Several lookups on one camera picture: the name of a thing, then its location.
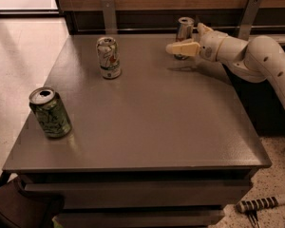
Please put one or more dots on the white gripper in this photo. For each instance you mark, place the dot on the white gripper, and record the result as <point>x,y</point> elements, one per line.
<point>211,46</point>

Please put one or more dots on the Red Bull can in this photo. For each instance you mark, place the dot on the Red Bull can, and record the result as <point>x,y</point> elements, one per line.
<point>185,28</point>

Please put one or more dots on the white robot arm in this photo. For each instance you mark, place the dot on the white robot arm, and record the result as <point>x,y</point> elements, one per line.
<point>255,61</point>

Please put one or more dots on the white 7up can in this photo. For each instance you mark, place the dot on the white 7up can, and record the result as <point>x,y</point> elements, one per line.
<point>108,57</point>

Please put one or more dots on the green soda can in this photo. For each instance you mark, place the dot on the green soda can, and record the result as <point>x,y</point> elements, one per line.
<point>50,112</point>

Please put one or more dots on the upper grey drawer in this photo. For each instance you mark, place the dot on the upper grey drawer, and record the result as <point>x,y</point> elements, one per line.
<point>137,194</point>

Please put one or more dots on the grey drawer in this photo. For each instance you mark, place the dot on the grey drawer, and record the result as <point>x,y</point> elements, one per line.
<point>144,219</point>
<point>137,194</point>

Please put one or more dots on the white power strip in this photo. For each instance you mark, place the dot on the white power strip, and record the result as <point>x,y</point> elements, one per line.
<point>252,205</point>

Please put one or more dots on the lower grey drawer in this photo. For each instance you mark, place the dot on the lower grey drawer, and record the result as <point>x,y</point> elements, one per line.
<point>144,219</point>

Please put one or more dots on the brown bag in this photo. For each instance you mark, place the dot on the brown bag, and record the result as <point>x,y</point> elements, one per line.
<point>25,209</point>

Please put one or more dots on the right metal bracket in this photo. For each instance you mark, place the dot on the right metal bracket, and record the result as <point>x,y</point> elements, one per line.
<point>247,19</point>

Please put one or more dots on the metal bracket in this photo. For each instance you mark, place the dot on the metal bracket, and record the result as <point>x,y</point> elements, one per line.
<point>109,15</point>
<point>247,19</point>

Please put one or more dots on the left metal bracket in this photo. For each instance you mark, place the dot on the left metal bracket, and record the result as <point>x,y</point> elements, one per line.
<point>109,15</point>

